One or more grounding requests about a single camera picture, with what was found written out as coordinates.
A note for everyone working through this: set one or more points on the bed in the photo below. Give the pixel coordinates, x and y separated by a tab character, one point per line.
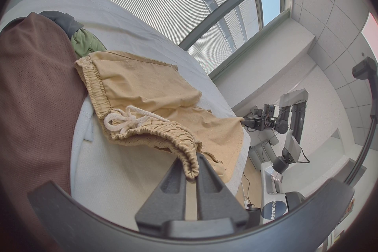
124	29

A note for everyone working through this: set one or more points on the green garment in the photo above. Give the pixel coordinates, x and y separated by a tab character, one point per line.
85	44

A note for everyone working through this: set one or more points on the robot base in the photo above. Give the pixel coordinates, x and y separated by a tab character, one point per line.
271	180

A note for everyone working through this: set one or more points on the tan shorts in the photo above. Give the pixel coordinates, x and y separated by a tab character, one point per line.
141	82

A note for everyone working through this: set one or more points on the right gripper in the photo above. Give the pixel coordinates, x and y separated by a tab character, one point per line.
255	123

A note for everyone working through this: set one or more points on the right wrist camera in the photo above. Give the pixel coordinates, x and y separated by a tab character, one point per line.
257	112

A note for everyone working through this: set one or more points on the black garment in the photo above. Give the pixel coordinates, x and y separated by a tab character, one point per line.
63	22

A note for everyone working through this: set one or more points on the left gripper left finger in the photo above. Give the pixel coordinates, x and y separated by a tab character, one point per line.
156	209

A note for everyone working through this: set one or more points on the white garment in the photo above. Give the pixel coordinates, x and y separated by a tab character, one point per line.
87	121

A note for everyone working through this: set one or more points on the brown shorts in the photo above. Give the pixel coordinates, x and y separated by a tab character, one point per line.
35	91

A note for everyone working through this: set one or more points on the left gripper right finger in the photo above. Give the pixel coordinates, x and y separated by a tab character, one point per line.
221	206

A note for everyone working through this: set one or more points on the white power adapter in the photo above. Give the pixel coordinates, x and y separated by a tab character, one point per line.
245	202

